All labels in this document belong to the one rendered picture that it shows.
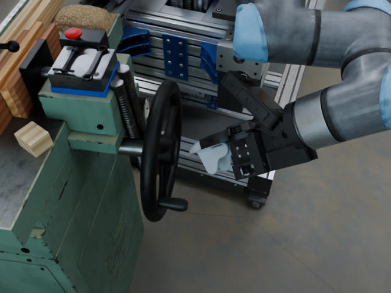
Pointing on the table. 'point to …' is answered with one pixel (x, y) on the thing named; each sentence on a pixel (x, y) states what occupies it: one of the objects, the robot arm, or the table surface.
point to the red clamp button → (73, 33)
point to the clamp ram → (36, 68)
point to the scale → (11, 14)
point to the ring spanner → (93, 63)
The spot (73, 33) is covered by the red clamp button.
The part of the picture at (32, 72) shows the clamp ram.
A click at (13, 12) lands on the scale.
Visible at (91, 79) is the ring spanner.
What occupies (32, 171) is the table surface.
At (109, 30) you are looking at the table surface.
